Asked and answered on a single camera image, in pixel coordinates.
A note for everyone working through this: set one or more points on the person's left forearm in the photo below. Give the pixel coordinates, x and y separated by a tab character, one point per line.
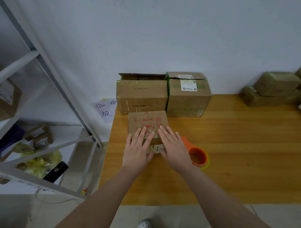
96	202

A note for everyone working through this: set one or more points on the yellow plastic bag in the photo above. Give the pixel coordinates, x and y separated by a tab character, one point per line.
40	164

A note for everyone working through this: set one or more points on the white perforated clog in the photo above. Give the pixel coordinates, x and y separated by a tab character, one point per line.
145	224

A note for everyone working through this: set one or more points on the blue orange tape dispenser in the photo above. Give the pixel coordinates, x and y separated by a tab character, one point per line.
198	156

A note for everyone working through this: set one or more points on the black mobile phone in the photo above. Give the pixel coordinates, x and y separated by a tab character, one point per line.
55	172

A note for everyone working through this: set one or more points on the grey metal shelf rack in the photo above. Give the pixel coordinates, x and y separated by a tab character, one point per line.
19	65

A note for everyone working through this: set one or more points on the person's right forearm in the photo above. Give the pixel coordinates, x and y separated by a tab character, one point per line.
221	202

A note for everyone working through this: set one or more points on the wooden table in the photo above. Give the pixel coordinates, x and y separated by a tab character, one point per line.
254	150

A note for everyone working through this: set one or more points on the person's right hand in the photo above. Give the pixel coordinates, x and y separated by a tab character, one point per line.
175	152

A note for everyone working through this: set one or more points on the stack of cardboard boxes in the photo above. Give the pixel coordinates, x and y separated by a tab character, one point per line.
141	94

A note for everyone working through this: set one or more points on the small open-flap cardboard box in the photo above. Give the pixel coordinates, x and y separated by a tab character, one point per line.
277	83

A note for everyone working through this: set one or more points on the small open carton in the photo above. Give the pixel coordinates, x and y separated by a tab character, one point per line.
37	135

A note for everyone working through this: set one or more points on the box barcode label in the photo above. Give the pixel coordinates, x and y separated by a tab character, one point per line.
261	99

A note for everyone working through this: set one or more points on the dark blue bag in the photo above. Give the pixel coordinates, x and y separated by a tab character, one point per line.
9	140

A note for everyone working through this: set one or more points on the large worn shelf carton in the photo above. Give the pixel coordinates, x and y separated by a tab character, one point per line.
8	101

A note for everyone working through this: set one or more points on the person's left hand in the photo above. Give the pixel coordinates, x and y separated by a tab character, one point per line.
137	157

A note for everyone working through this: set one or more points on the squat red-printed cardboard box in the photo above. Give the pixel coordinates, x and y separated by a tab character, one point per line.
298	73

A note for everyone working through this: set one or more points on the cube red-printed cardboard box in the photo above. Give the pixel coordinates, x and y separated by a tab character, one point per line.
146	120

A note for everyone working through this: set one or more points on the white paper wall sign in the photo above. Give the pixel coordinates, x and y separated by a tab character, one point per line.
106	110

